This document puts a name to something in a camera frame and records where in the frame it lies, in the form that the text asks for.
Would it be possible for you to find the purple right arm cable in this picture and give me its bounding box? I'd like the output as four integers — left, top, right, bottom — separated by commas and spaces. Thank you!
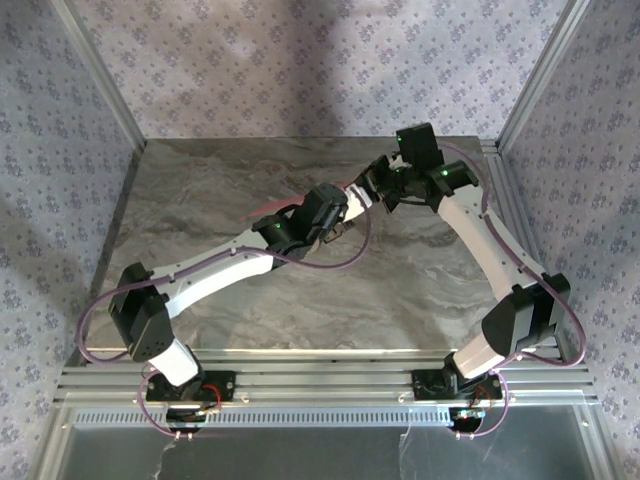
438, 142, 589, 442

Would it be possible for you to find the aluminium right frame post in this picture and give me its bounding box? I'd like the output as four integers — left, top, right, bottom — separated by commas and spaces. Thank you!
497, 0, 594, 151

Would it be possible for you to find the grey slotted cable duct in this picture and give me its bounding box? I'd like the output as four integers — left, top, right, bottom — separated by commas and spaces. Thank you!
73, 407, 451, 426

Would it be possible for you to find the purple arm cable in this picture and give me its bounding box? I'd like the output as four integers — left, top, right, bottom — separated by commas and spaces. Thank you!
79, 207, 375, 442
438, 142, 589, 442

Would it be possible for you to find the aluminium frame post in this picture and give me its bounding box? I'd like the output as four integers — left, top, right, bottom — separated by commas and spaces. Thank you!
497, 0, 594, 151
47, 0, 149, 154

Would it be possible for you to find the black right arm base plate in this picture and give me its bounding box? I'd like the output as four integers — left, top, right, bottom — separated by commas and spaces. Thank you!
410, 368, 504, 401

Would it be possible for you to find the black controller board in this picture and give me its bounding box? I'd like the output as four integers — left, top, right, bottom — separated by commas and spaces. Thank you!
165, 407, 211, 434
448, 407, 487, 431

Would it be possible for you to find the long aluminium base rail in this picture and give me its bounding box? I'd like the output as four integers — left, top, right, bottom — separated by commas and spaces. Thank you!
53, 347, 600, 405

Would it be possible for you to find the black right controller board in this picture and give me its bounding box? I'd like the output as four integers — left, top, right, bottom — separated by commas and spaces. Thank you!
448, 407, 487, 431

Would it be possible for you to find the aluminium side rail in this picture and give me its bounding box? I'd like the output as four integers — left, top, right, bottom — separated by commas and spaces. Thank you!
480, 138, 594, 369

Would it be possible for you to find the black left controller board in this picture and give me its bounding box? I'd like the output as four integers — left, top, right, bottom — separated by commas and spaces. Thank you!
165, 407, 211, 434

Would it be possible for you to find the aluminium left frame post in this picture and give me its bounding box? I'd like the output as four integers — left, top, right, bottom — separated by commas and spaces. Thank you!
47, 0, 149, 154

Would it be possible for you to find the shiny metal sheet panel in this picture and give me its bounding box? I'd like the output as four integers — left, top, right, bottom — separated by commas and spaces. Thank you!
39, 423, 619, 480

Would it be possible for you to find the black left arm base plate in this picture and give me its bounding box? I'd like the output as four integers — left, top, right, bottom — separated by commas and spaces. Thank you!
144, 369, 237, 402

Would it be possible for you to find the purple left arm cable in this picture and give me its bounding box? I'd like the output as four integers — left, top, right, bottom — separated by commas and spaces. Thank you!
79, 207, 375, 442

